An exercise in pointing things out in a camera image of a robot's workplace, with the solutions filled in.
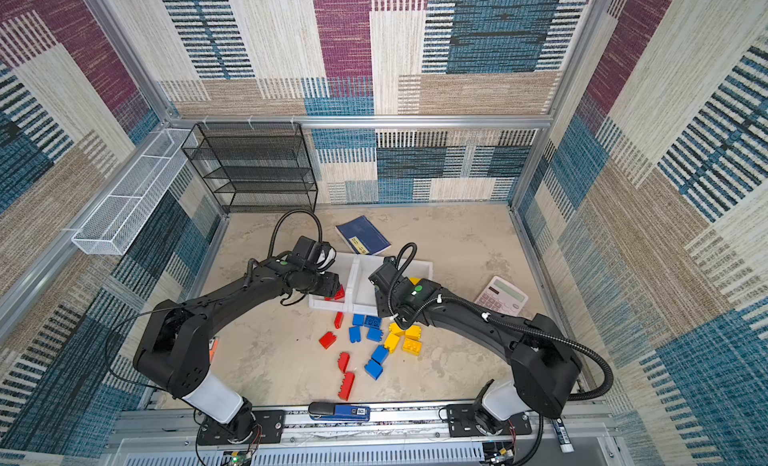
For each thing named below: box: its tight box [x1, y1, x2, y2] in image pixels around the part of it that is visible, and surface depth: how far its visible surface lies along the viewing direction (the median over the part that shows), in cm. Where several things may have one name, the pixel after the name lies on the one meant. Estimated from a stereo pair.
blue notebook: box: [335, 215, 391, 255], surface depth 111 cm
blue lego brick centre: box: [366, 327, 384, 342], surface depth 89 cm
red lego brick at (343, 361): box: [338, 352, 350, 373], surface depth 85 cm
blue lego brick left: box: [349, 326, 361, 343], surface depth 89 cm
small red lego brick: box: [319, 331, 337, 350], surface depth 89 cm
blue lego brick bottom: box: [364, 358, 383, 381], surface depth 83 cm
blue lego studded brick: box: [364, 315, 382, 330], surface depth 91 cm
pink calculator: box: [474, 275, 528, 317], surface depth 96 cm
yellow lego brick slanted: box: [384, 331, 400, 354], surface depth 86 cm
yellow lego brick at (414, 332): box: [405, 325, 422, 341], surface depth 88 cm
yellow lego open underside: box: [402, 338, 423, 356], surface depth 87 cm
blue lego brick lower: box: [371, 344, 389, 365], surface depth 85 cm
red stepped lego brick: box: [338, 372, 355, 401], surface depth 81 cm
